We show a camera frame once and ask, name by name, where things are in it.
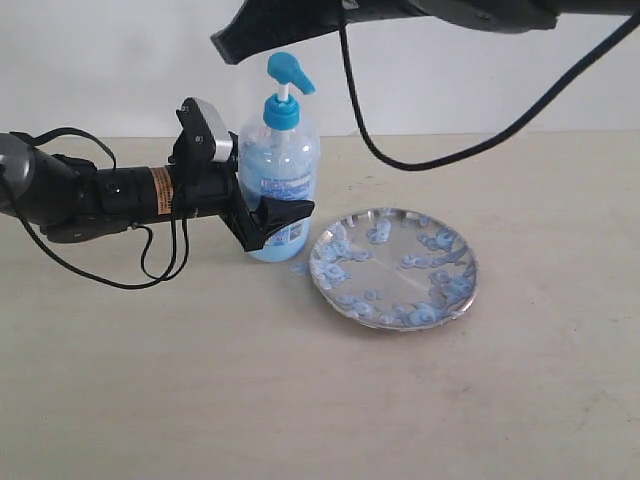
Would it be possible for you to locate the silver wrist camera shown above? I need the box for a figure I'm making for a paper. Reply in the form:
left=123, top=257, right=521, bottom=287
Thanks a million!
left=176, top=97, right=229, bottom=163

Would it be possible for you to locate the round metal plate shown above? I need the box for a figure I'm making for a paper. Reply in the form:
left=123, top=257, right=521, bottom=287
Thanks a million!
left=308, top=207, right=479, bottom=332

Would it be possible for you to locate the blue pump soap bottle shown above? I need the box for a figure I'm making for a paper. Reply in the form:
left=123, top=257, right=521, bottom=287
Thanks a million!
left=236, top=51, right=321, bottom=263

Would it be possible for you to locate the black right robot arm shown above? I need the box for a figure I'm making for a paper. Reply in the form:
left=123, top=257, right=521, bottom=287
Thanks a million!
left=211, top=0, right=558, bottom=65

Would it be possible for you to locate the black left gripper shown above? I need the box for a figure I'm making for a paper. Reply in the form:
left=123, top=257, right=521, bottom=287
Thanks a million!
left=169, top=131, right=315, bottom=252

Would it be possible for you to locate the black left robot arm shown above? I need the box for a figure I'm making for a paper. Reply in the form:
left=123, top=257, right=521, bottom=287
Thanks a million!
left=1, top=128, right=315, bottom=251

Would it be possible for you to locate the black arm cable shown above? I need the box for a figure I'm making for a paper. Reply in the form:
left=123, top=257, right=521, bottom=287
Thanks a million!
left=0, top=126, right=191, bottom=290
left=337, top=0, right=640, bottom=172

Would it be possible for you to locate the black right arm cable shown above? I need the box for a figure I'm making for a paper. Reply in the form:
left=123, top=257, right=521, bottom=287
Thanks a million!
left=337, top=0, right=640, bottom=172

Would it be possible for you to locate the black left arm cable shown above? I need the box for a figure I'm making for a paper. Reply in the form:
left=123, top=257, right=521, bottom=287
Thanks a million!
left=0, top=126, right=191, bottom=290

